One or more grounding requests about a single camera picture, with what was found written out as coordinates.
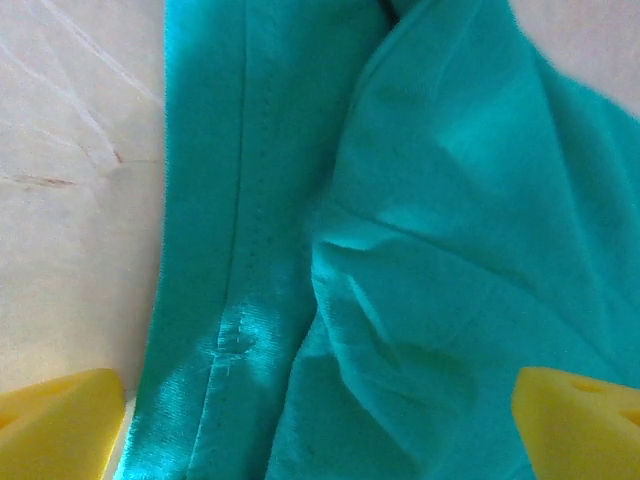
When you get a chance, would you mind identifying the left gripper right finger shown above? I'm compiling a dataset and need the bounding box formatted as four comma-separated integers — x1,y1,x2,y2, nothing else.
512,366,640,480

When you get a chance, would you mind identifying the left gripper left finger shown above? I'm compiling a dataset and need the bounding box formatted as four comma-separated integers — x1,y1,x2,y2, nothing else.
0,368,126,480

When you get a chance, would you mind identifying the teal t-shirt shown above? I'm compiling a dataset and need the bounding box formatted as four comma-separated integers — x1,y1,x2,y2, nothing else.
117,0,640,480

